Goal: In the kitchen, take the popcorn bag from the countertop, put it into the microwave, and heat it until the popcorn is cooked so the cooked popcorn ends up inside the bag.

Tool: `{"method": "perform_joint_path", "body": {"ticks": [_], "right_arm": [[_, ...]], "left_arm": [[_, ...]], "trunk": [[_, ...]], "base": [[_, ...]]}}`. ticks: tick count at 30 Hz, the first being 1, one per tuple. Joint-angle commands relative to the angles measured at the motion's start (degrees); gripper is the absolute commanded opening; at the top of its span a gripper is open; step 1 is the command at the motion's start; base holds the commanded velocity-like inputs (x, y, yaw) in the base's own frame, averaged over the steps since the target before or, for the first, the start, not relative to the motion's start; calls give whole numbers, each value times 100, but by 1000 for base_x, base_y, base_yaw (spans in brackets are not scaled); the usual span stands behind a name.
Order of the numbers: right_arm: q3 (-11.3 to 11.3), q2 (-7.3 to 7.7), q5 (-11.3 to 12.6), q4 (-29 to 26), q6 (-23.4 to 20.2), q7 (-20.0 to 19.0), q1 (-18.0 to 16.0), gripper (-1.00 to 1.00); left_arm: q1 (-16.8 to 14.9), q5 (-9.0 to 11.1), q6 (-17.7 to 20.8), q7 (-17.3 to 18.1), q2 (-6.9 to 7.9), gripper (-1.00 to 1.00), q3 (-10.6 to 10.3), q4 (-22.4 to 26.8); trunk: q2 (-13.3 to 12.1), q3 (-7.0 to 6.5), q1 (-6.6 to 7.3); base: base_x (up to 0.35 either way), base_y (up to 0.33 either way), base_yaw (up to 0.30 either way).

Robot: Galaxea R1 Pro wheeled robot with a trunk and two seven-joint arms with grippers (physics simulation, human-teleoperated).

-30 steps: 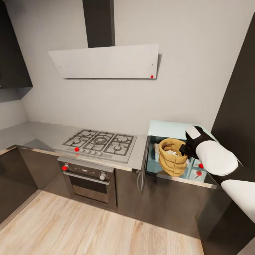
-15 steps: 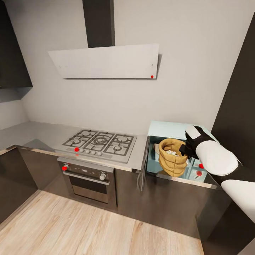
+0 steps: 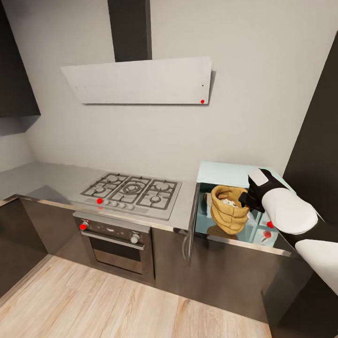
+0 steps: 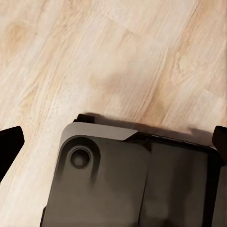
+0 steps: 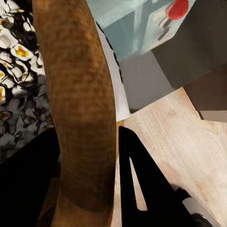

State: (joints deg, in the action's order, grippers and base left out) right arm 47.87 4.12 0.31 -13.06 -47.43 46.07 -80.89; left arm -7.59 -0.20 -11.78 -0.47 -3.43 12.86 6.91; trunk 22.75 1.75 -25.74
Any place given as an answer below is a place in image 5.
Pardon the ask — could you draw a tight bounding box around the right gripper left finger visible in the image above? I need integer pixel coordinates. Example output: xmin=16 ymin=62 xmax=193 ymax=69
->
xmin=0 ymin=128 xmax=60 ymax=227

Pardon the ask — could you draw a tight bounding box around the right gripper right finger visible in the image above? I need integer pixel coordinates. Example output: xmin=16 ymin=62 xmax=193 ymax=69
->
xmin=118 ymin=126 xmax=198 ymax=227

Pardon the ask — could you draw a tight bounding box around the microwave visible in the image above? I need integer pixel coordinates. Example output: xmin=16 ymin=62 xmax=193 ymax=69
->
xmin=86 ymin=0 xmax=157 ymax=27

